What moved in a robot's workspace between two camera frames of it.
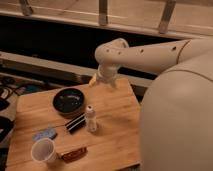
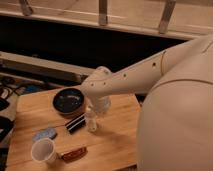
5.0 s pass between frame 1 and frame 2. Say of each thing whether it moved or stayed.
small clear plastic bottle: stayed
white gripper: moved
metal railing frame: stayed
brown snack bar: stayed
